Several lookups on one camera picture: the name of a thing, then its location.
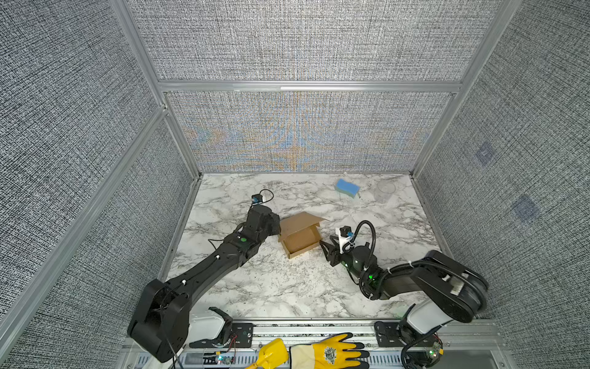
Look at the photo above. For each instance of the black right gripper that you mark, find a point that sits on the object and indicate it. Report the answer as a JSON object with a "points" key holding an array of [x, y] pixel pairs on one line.
{"points": [[333, 252]]}

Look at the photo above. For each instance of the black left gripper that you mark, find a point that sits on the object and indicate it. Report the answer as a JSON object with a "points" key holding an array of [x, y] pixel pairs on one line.
{"points": [[274, 221]]}

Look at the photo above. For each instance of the brown cardboard box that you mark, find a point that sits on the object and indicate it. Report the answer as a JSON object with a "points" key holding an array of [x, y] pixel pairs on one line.
{"points": [[300, 234]]}

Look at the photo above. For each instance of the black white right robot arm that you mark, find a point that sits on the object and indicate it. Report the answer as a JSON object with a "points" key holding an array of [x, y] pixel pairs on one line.
{"points": [[454, 292]]}

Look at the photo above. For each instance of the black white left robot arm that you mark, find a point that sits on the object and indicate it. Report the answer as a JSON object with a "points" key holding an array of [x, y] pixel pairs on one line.
{"points": [[160, 322]]}

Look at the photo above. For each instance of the blue green sponge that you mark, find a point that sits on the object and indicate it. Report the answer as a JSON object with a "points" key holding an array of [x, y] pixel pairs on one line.
{"points": [[347, 188]]}

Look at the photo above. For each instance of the clear round plastic lid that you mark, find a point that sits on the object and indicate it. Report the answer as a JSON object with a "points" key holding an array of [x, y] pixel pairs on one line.
{"points": [[386, 187]]}

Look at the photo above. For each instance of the yellow black work glove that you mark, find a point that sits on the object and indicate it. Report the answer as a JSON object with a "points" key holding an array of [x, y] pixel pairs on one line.
{"points": [[336, 352]]}

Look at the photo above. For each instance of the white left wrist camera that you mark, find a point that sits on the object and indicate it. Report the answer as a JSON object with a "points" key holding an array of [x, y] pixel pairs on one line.
{"points": [[257, 199]]}

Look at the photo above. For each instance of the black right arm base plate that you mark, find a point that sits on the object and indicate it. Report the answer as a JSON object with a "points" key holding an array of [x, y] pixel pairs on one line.
{"points": [[401, 333]]}

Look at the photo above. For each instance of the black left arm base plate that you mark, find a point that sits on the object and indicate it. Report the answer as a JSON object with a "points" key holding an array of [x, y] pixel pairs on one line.
{"points": [[214, 328]]}

